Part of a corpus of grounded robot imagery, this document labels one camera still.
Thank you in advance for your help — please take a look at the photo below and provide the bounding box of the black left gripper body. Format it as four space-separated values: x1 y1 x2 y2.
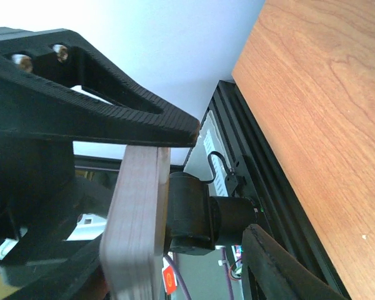
0 137 111 299

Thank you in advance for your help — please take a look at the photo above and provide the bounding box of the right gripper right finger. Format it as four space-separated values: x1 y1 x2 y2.
242 224 350 299

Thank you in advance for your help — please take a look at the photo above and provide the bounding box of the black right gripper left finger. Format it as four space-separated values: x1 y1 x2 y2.
0 27 200 148

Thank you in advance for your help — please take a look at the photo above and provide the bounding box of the red playing card deck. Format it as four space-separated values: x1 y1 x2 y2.
99 146 170 299

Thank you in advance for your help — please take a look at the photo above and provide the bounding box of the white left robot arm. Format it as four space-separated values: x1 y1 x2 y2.
0 27 256 299

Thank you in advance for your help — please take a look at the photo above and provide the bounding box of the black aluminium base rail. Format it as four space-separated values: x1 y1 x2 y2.
207 81 350 299

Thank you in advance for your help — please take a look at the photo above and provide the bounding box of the light blue cable duct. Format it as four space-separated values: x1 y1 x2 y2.
184 110 231 197

